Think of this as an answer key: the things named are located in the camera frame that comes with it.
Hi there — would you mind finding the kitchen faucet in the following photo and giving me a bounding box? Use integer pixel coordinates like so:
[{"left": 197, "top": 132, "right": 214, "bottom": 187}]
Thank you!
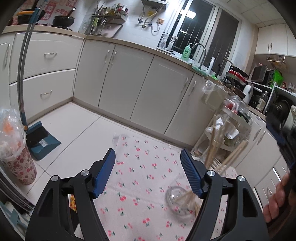
[{"left": 192, "top": 43, "right": 207, "bottom": 70}]

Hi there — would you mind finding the person's right hand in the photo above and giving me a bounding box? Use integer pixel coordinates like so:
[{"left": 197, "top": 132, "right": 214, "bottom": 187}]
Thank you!
[{"left": 263, "top": 173, "right": 290, "bottom": 223}]

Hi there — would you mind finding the white rolling storage cart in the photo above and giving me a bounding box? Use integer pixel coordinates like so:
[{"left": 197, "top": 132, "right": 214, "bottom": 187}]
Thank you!
[{"left": 191, "top": 98, "right": 252, "bottom": 174}]

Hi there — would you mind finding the clear glass jar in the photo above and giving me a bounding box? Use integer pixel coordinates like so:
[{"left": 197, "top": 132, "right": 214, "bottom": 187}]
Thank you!
[{"left": 166, "top": 186, "right": 200, "bottom": 218}]

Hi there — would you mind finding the cherry pattern tablecloth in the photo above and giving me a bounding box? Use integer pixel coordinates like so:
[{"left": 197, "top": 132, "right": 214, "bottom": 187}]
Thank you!
[{"left": 92, "top": 133, "right": 239, "bottom": 241}]

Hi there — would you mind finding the blue dustpan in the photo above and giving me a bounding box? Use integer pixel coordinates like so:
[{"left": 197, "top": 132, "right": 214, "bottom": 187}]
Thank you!
[{"left": 17, "top": 8, "right": 61, "bottom": 161}]

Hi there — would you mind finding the floral trash bin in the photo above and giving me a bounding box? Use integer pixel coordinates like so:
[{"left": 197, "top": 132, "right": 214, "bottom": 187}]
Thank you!
[{"left": 1, "top": 109, "right": 37, "bottom": 185}]

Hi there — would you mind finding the white kettle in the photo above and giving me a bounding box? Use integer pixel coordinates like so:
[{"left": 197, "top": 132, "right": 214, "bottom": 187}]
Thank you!
[{"left": 243, "top": 83, "right": 253, "bottom": 104}]

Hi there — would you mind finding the green soap bottle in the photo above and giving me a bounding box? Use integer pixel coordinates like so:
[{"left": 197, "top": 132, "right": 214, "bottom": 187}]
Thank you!
[{"left": 182, "top": 43, "right": 192, "bottom": 60}]

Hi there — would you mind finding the black wok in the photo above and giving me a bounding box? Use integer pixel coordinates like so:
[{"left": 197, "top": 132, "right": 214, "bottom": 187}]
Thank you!
[{"left": 52, "top": 8, "right": 76, "bottom": 30}]

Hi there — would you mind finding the wall water heater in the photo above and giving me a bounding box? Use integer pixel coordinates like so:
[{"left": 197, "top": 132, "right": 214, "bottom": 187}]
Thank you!
[{"left": 142, "top": 0, "right": 168, "bottom": 6}]

